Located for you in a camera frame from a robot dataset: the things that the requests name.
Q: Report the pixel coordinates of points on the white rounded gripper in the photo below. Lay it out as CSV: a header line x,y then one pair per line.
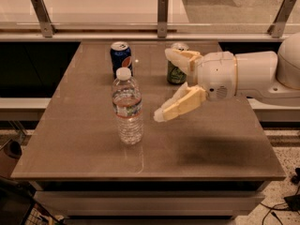
x,y
216,74

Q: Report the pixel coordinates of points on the clear plastic water bottle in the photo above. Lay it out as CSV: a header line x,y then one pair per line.
x,y
127,106

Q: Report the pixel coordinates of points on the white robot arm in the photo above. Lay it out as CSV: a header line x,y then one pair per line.
x,y
270,77

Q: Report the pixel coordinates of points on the green soda can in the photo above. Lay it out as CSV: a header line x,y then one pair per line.
x,y
174,74

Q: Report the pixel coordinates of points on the blue Pepsi soda can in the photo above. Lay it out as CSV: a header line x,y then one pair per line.
x,y
120,55

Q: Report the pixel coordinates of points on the glass railing panel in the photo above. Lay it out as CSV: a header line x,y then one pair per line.
x,y
203,16

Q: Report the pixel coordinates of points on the brown bin at left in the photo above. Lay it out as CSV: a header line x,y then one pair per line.
x,y
10,153

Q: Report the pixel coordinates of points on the middle metal railing bracket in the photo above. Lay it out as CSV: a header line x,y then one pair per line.
x,y
162,18

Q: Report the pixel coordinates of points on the metal railing bracket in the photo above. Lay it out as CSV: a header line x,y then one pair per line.
x,y
162,18
276,29
44,20

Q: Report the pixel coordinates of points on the right metal railing bracket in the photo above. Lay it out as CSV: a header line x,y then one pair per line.
x,y
276,29

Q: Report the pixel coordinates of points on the left metal railing bracket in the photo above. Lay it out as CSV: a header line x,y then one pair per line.
x,y
44,20

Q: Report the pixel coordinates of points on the black wire basket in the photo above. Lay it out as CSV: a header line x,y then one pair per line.
x,y
16,204

